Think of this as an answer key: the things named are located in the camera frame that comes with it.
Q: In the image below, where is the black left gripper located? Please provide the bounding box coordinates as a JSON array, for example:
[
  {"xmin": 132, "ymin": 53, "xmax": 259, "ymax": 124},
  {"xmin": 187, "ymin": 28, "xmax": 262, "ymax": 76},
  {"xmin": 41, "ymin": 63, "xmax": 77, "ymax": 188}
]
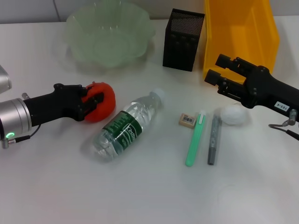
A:
[{"xmin": 23, "ymin": 83, "xmax": 105, "ymax": 128}]

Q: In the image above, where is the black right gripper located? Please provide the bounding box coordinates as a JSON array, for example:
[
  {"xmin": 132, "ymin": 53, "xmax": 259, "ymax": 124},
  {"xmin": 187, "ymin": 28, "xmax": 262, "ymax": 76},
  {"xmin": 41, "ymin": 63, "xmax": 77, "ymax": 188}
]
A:
[{"xmin": 204, "ymin": 54, "xmax": 299, "ymax": 115}]

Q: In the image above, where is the red-orange toy orange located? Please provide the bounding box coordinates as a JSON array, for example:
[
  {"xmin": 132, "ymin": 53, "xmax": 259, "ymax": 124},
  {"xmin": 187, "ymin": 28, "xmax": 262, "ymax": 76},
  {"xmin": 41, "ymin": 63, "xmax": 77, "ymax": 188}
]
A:
[{"xmin": 83, "ymin": 81, "xmax": 116, "ymax": 123}]

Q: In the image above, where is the clear green-label water bottle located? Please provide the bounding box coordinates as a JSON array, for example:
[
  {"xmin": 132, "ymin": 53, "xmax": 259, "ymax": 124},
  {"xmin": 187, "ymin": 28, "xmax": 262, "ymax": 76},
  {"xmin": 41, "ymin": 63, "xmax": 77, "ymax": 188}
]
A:
[{"xmin": 93, "ymin": 88, "xmax": 167, "ymax": 163}]

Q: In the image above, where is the white paper ball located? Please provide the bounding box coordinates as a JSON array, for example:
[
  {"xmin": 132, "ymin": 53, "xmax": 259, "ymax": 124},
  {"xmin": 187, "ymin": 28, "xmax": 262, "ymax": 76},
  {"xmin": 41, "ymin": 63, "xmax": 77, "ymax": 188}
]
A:
[{"xmin": 220, "ymin": 104, "xmax": 248, "ymax": 126}]

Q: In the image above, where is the grey marker pen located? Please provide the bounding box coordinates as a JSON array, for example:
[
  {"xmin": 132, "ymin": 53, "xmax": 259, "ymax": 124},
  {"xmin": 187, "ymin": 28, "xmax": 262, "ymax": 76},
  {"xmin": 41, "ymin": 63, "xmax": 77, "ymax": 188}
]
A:
[{"xmin": 207, "ymin": 114, "xmax": 222, "ymax": 166}]

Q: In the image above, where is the green pen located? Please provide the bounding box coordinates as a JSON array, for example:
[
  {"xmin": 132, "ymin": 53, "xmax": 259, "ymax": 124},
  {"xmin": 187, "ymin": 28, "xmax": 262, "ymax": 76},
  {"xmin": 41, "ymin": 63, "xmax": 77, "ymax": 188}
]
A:
[{"xmin": 185, "ymin": 110, "xmax": 206, "ymax": 167}]

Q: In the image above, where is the black mesh pen holder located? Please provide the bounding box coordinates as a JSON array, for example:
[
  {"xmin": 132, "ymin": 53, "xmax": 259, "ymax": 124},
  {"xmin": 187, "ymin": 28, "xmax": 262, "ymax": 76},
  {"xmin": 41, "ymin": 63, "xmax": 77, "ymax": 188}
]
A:
[{"xmin": 163, "ymin": 8, "xmax": 205, "ymax": 72}]

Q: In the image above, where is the beige eraser with barcode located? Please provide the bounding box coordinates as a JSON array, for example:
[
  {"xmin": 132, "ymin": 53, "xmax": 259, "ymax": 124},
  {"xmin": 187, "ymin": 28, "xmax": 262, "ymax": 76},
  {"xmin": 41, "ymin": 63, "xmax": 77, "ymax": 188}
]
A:
[{"xmin": 178, "ymin": 113, "xmax": 196, "ymax": 128}]

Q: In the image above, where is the pale green glass fruit bowl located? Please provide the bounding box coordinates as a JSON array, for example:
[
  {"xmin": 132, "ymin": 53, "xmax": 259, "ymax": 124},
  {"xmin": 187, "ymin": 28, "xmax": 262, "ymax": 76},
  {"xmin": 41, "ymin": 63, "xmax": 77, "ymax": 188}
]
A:
[{"xmin": 66, "ymin": 0, "xmax": 157, "ymax": 70}]

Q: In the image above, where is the yellow plastic bin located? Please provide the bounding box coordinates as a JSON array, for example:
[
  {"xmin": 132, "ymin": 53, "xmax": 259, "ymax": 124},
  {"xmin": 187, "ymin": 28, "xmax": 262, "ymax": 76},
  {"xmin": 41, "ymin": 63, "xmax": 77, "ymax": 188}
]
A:
[{"xmin": 202, "ymin": 0, "xmax": 280, "ymax": 82}]

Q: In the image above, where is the dark left gripper cable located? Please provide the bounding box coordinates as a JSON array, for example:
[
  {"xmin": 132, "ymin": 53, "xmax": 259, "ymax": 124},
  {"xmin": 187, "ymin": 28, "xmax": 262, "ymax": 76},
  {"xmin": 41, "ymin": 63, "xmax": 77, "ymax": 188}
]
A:
[{"xmin": 1, "ymin": 125, "xmax": 43, "ymax": 149}]

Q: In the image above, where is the dark gripper cable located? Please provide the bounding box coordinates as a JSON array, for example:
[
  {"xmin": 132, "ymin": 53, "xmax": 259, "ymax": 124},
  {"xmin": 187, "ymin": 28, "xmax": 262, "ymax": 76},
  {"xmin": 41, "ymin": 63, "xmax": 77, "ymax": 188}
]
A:
[
  {"xmin": 1, "ymin": 125, "xmax": 43, "ymax": 149},
  {"xmin": 268, "ymin": 111, "xmax": 299, "ymax": 142}
]

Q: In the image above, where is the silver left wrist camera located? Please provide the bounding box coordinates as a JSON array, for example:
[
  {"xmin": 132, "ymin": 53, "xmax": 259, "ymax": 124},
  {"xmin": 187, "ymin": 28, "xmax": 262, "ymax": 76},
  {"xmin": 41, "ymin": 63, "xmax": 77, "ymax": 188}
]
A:
[{"xmin": 0, "ymin": 64, "xmax": 12, "ymax": 94}]

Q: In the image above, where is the dark right gripper cable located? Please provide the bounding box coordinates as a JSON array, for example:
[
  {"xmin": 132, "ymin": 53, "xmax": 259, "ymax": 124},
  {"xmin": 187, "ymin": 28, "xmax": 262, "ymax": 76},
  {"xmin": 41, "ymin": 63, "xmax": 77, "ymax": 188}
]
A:
[{"xmin": 268, "ymin": 111, "xmax": 299, "ymax": 142}]

